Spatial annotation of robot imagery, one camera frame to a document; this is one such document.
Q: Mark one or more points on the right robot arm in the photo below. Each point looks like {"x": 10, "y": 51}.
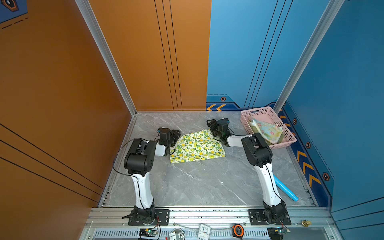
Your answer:
{"x": 259, "y": 155}

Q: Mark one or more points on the brass round knob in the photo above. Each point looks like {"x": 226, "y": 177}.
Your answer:
{"x": 306, "y": 223}

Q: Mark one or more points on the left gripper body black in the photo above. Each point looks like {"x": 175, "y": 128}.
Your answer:
{"x": 173, "y": 137}

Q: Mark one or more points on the pastel floral skirt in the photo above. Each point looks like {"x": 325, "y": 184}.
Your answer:
{"x": 267, "y": 130}

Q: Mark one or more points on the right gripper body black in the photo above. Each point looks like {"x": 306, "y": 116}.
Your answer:
{"x": 214, "y": 128}

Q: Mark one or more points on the white power plug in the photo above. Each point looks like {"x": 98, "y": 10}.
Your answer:
{"x": 177, "y": 234}

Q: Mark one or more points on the orange black tape measure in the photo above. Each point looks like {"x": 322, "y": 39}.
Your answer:
{"x": 238, "y": 231}

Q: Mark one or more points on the black board with wires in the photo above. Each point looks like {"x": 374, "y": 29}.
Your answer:
{"x": 277, "y": 233}

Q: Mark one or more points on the light blue plastic tube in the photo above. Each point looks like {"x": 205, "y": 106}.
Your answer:
{"x": 285, "y": 189}

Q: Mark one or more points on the white square clock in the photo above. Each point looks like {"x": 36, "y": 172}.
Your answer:
{"x": 204, "y": 232}

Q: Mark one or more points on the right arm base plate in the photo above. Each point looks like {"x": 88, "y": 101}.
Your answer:
{"x": 265, "y": 217}

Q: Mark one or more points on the pink plastic basket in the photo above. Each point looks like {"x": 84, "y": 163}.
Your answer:
{"x": 267, "y": 123}

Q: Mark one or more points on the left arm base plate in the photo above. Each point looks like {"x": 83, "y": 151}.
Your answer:
{"x": 139, "y": 217}

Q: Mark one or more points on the lemon print skirt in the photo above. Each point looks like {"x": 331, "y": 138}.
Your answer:
{"x": 197, "y": 146}

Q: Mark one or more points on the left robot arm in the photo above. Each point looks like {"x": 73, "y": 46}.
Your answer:
{"x": 139, "y": 162}

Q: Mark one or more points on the green circuit board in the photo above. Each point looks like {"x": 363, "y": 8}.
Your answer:
{"x": 148, "y": 234}

